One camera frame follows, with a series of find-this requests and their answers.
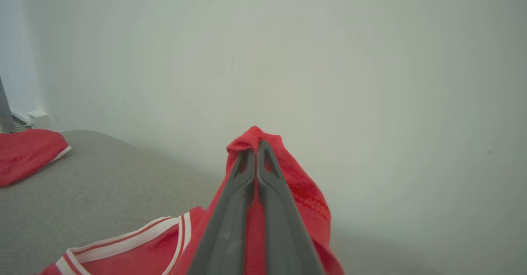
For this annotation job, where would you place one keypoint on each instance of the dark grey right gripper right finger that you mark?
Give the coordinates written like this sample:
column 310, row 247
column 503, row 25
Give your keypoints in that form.
column 284, row 242

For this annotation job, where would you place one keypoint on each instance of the grey fabric sofa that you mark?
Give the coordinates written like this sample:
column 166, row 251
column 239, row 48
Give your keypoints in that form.
column 103, row 184

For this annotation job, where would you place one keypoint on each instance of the grey metal bar with caster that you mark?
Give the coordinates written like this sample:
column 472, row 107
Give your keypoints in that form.
column 5, row 114

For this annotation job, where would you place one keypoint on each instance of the red Bulls 23 jersey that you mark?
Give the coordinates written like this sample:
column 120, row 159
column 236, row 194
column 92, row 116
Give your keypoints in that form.
column 304, row 192

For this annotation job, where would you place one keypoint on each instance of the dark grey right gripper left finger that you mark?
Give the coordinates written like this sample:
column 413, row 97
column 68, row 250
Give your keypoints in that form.
column 228, row 234

